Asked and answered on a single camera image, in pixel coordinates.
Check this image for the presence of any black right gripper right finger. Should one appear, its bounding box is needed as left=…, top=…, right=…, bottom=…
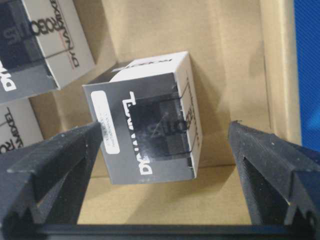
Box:
left=228, top=121, right=320, bottom=240

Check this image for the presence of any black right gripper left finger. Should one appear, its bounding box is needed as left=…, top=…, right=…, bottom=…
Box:
left=0, top=121, right=102, bottom=240

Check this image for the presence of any black white Dynamixel box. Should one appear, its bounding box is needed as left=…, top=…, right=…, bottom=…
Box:
left=83, top=51, right=203, bottom=185

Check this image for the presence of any blue table mat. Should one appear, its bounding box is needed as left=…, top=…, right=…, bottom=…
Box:
left=293, top=0, right=320, bottom=151

